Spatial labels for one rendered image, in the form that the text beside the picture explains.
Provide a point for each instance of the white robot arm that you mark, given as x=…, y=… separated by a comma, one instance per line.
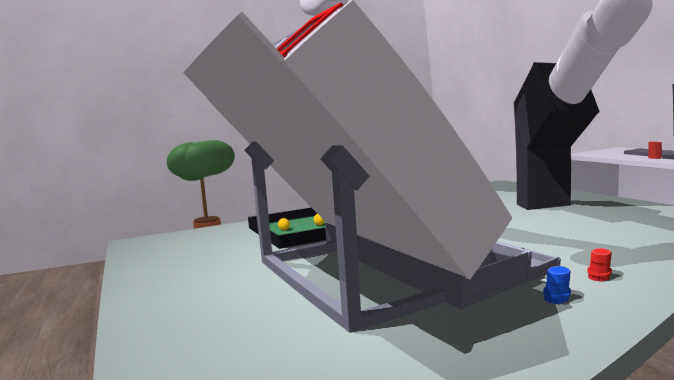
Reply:
x=592, y=46

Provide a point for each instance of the red plug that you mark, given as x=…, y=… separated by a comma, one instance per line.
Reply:
x=599, y=269

